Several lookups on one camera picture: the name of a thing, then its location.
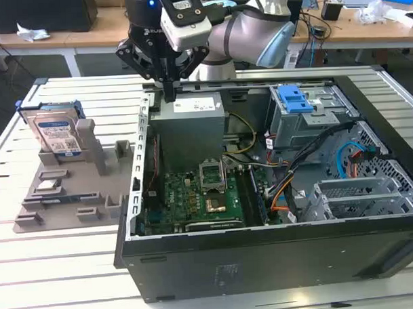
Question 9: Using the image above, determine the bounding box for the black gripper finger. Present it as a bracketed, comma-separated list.
[168, 45, 212, 103]
[115, 39, 171, 105]

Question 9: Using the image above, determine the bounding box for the hard disk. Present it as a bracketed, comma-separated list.
[15, 99, 88, 159]

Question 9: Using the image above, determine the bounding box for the grey metal disk bay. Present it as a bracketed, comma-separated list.
[300, 175, 413, 223]

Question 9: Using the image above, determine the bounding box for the grey power supply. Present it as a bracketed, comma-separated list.
[148, 91, 228, 164]

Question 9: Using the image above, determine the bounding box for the metal socket cover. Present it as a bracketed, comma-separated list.
[198, 159, 226, 193]

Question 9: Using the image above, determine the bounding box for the black computer tower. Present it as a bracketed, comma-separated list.
[0, 0, 98, 36]

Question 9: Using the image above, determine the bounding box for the crumpled white paper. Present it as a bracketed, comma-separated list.
[16, 21, 52, 44]

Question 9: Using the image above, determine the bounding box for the blue plastic bay latch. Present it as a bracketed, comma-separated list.
[277, 85, 314, 115]

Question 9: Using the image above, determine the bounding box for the tall black box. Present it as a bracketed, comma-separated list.
[287, 0, 305, 24]

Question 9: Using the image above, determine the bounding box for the thin locking lever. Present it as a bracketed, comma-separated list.
[220, 156, 228, 194]

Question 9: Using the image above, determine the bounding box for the grey optical drive bay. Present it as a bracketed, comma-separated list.
[264, 83, 362, 154]

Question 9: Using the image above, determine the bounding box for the green motherboard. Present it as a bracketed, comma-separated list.
[140, 151, 284, 235]

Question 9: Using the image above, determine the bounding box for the grey parts rack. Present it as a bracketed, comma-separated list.
[8, 117, 139, 234]

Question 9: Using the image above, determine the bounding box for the CPU socket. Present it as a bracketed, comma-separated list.
[203, 192, 229, 215]

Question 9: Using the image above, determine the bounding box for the small black open box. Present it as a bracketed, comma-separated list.
[319, 0, 345, 22]

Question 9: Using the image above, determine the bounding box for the silver CPU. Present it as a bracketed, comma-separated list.
[36, 181, 61, 192]

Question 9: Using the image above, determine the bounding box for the dark RAM stick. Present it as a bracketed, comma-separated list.
[249, 165, 269, 226]

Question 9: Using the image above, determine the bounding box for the blue RAM stick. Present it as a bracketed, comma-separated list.
[41, 195, 82, 205]

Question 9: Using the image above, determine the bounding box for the black graphics card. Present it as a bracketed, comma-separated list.
[183, 219, 245, 232]

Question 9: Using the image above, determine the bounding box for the white plastic bag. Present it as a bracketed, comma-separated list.
[353, 0, 393, 26]

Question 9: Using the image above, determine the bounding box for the black PC case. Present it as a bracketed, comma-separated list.
[106, 64, 413, 305]

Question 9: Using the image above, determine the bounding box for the white box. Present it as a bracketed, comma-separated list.
[382, 9, 413, 30]

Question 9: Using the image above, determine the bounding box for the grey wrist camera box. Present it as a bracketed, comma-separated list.
[159, 0, 213, 52]

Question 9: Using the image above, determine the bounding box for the yellow black wire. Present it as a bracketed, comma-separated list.
[221, 110, 259, 162]

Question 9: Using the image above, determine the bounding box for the red black wire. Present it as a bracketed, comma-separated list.
[142, 134, 162, 195]

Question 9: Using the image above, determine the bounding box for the black cable bundle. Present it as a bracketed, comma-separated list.
[269, 121, 361, 208]

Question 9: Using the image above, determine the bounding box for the orange yellow wire bundle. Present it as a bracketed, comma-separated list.
[265, 157, 298, 214]

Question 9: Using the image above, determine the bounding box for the blue data wire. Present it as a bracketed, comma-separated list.
[334, 140, 372, 188]

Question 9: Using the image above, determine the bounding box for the red orange power wire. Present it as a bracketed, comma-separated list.
[348, 147, 382, 178]

